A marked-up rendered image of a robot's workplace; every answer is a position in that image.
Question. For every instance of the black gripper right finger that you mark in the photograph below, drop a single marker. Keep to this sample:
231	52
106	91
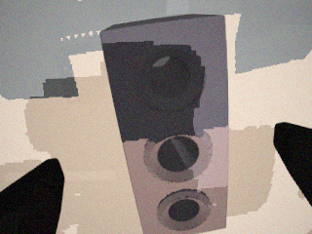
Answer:
294	143

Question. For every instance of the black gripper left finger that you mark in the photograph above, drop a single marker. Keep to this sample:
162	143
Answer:
32	204

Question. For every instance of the grey plate with holes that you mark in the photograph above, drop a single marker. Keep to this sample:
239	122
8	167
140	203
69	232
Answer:
173	119

